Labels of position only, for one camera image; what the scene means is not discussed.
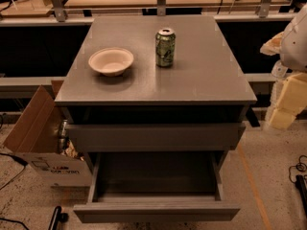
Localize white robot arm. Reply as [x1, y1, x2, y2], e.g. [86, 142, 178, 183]
[260, 5, 307, 129]

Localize black cable left floor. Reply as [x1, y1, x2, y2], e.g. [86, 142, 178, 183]
[0, 151, 30, 192]

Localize metal guard railing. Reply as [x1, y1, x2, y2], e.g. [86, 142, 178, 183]
[0, 0, 306, 23]

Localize grey drawer cabinet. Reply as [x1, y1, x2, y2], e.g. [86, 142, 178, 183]
[54, 14, 259, 177]

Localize clear sanitizer pump bottle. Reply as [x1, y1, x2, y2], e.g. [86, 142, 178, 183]
[272, 60, 288, 79]

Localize green soda can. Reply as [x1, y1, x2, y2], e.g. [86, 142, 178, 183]
[155, 28, 176, 67]

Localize black cable right floor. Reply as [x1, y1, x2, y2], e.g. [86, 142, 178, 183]
[288, 154, 307, 184]

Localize white paper bowl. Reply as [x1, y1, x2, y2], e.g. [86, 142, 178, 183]
[88, 48, 134, 77]

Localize black cable floor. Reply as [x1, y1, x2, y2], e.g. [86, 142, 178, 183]
[288, 154, 307, 184]
[0, 151, 30, 192]

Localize grey top drawer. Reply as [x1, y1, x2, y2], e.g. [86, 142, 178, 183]
[66, 123, 246, 152]

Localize black bar right floor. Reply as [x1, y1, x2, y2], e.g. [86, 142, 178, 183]
[295, 175, 307, 217]

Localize open cardboard box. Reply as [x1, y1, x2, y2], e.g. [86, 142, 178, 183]
[4, 86, 92, 187]

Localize grey drawer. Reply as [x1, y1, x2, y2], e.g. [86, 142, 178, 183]
[74, 151, 240, 223]
[66, 123, 246, 152]

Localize black stand base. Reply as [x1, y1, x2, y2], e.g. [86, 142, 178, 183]
[48, 206, 69, 230]

